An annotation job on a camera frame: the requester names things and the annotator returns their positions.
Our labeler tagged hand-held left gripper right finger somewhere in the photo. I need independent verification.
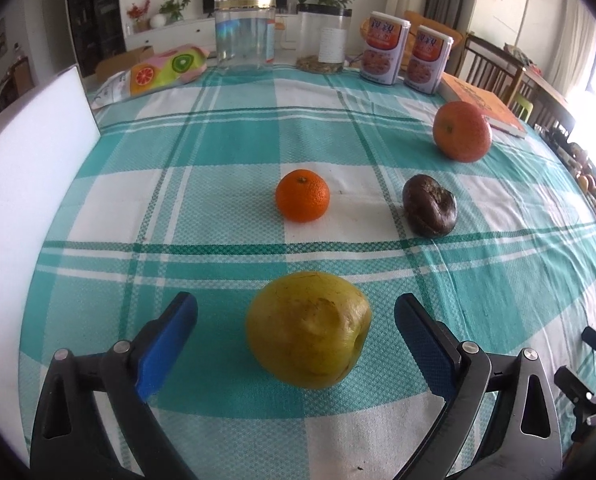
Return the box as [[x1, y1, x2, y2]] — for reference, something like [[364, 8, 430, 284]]
[[394, 293, 564, 480]]

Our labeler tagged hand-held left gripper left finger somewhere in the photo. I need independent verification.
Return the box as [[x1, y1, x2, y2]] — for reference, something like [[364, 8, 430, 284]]
[[29, 291, 199, 480]]

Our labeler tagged yellow green apple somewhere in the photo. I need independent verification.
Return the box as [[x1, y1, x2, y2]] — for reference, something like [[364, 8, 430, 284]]
[[245, 271, 373, 390]]

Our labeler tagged dark wrinkled passion fruit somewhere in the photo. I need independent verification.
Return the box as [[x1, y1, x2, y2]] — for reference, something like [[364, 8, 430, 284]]
[[402, 174, 458, 238]]

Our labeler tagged small mandarin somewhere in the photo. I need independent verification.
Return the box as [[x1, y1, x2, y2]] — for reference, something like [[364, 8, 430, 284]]
[[275, 169, 331, 223]]

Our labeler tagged white foam board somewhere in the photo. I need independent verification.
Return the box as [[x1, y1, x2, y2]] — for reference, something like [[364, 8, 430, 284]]
[[0, 65, 101, 461]]

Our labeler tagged teal checked tablecloth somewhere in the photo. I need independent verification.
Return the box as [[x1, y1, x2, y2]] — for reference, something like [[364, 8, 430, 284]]
[[18, 62, 596, 480]]

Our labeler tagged large orange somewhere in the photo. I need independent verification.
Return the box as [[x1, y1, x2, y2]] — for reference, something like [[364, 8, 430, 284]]
[[432, 101, 493, 163]]

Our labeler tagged wooden slat chair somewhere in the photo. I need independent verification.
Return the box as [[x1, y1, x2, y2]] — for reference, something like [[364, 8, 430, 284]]
[[455, 35, 526, 106], [533, 95, 576, 136]]

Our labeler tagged green plastic stool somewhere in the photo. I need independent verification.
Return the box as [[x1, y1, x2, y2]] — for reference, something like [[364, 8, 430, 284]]
[[510, 95, 534, 123]]

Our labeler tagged orange cover book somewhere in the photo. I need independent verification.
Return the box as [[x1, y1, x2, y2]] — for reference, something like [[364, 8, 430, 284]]
[[440, 72, 528, 139]]

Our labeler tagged fruit print snack bag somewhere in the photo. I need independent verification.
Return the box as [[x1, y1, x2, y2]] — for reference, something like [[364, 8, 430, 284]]
[[89, 44, 210, 110]]

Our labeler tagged right orange-white carton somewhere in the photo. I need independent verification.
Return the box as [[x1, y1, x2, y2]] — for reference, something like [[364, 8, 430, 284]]
[[404, 24, 455, 96]]

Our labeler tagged cardboard box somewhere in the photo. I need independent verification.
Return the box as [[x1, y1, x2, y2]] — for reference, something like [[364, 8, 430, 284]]
[[94, 46, 155, 78]]

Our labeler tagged red label tin can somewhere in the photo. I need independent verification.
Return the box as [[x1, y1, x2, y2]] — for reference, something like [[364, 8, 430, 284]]
[[359, 11, 411, 85]]

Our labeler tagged white sheer curtain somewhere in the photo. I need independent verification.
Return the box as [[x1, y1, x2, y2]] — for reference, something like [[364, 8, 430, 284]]
[[548, 0, 596, 96]]

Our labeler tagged orange lounge chair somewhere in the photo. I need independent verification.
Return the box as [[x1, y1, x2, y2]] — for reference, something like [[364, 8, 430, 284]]
[[403, 10, 466, 51]]

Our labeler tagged white television cabinet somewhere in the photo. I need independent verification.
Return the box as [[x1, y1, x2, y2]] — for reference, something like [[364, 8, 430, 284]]
[[123, 12, 219, 53]]

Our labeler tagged clear jar gold lid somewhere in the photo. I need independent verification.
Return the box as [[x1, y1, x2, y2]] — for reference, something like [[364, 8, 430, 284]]
[[214, 0, 278, 73]]

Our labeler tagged clear jar black lid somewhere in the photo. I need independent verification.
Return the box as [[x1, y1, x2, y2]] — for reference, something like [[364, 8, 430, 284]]
[[296, 2, 353, 76]]

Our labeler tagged red flower plant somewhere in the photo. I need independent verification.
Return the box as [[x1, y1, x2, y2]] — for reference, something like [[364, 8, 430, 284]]
[[127, 0, 151, 33]]

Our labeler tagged small green potted plant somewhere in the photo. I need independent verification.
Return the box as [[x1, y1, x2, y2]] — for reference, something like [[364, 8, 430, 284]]
[[159, 0, 191, 23]]

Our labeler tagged dark glass cabinet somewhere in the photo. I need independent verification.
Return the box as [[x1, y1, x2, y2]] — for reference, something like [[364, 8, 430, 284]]
[[65, 0, 126, 78]]

